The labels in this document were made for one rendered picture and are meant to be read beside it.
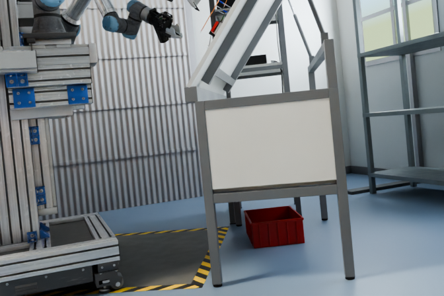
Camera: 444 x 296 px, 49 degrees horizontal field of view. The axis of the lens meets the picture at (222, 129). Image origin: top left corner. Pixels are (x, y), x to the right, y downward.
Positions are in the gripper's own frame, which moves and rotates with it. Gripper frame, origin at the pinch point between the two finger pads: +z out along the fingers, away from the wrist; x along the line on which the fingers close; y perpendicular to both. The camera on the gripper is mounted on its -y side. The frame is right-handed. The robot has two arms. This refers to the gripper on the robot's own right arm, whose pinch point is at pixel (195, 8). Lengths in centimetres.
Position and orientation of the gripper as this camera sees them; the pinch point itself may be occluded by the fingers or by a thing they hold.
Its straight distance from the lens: 244.6
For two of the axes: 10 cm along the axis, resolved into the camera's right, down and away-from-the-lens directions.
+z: 5.6, 8.2, -0.2
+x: 1.4, -0.8, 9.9
